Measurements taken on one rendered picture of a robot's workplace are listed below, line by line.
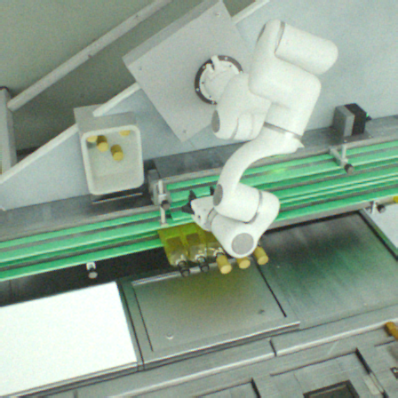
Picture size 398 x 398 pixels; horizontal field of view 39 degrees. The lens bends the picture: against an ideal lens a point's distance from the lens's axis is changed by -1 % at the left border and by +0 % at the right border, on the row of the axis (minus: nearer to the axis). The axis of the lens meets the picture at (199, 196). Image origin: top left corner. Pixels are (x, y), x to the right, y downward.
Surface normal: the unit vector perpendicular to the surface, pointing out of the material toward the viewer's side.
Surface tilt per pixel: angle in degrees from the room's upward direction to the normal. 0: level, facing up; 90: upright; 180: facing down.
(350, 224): 90
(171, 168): 90
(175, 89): 2
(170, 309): 90
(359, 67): 0
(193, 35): 2
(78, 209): 90
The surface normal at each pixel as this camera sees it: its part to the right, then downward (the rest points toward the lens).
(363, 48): 0.30, 0.58
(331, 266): -0.04, -0.79
